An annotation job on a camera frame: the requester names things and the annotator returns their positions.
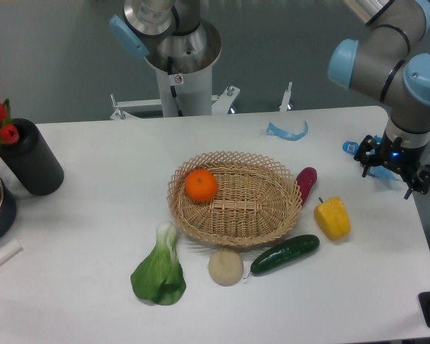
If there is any white flat stick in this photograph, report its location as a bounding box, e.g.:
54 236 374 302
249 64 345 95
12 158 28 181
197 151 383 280
0 239 23 266

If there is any green bok choy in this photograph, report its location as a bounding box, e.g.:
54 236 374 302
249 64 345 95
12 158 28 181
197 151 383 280
130 221 186 306

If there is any purple eggplant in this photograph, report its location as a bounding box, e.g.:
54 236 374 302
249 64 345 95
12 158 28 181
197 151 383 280
296 167 317 206

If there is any green cucumber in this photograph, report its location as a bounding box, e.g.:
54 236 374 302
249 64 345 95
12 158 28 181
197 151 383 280
244 234 320 280

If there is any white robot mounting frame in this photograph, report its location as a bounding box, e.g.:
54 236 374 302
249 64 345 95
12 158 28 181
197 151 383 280
110 81 294 120

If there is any beige round bun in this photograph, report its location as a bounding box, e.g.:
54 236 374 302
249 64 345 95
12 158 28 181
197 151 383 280
208 249 244 287

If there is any blue plastic strip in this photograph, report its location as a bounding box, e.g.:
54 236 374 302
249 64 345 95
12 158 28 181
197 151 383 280
265 121 309 141

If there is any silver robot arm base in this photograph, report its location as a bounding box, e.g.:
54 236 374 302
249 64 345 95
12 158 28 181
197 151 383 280
109 1 221 118

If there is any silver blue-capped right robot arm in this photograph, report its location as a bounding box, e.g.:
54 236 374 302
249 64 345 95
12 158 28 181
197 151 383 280
328 1 430 194

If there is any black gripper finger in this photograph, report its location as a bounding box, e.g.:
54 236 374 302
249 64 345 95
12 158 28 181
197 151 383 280
403 164 430 199
354 135 380 178

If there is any black cylindrical vase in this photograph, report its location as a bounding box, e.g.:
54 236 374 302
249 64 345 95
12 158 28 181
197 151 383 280
0 118 65 196

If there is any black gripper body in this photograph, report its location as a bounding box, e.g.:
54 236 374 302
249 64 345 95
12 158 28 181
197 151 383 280
374 133 425 175

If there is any blue tag strip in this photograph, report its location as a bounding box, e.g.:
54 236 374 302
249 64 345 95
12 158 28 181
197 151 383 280
342 140 401 181

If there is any woven wicker basket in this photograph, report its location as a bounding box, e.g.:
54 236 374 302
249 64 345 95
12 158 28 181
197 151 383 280
167 151 302 247

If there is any yellow bell pepper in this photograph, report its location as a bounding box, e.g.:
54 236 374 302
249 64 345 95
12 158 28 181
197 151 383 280
314 196 351 241

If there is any orange tangerine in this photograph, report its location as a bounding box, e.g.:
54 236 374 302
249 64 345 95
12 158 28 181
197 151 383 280
185 168 218 202

